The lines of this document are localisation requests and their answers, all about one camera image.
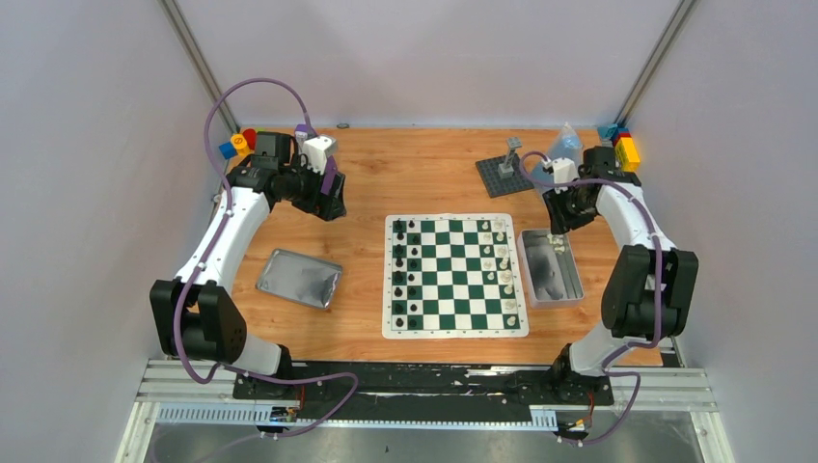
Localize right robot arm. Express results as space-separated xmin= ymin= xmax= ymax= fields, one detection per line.
xmin=543 ymin=147 xmax=699 ymax=403

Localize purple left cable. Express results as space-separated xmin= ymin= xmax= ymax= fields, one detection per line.
xmin=172 ymin=77 xmax=359 ymax=463

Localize silver tin lid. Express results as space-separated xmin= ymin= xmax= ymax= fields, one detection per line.
xmin=256 ymin=248 xmax=342 ymax=311

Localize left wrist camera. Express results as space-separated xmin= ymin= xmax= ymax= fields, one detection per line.
xmin=302 ymin=135 xmax=338 ymax=174

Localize grey lego tower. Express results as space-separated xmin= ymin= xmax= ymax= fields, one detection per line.
xmin=497 ymin=136 xmax=522 ymax=178

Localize red wooden cylinder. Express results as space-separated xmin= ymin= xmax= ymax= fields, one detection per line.
xmin=242 ymin=128 xmax=257 ymax=150

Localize colourful lego brick stack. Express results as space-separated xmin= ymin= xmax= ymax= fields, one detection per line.
xmin=596 ymin=124 xmax=641 ymax=173

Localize silver metal tin box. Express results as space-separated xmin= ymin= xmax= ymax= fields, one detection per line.
xmin=517 ymin=229 xmax=585 ymax=310

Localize purple cable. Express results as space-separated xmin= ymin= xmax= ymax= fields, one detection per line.
xmin=172 ymin=77 xmax=359 ymax=463
xmin=517 ymin=150 xmax=666 ymax=448

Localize green white chess board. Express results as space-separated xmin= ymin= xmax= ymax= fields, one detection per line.
xmin=382 ymin=213 xmax=530 ymax=340

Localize blue wooden block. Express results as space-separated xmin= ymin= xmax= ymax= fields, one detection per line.
xmin=218 ymin=142 xmax=238 ymax=160

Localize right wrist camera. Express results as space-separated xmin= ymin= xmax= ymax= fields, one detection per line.
xmin=541 ymin=157 xmax=579 ymax=193

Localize blue plastic bag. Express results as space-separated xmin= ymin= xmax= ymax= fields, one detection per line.
xmin=545 ymin=123 xmax=583 ymax=165

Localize purple metronome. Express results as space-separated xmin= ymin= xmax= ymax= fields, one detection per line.
xmin=293 ymin=123 xmax=338 ymax=196

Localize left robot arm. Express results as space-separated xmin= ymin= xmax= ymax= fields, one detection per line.
xmin=150 ymin=130 xmax=346 ymax=398

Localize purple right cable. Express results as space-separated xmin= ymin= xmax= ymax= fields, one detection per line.
xmin=517 ymin=150 xmax=666 ymax=448

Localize yellow wooden cylinder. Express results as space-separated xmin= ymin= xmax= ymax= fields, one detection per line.
xmin=231 ymin=134 xmax=252 ymax=156

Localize dark grey lego baseplate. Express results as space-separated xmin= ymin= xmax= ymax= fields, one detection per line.
xmin=476 ymin=154 xmax=533 ymax=199

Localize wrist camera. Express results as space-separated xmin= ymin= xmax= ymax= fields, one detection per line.
xmin=541 ymin=157 xmax=579 ymax=193
xmin=302 ymin=135 xmax=338 ymax=174

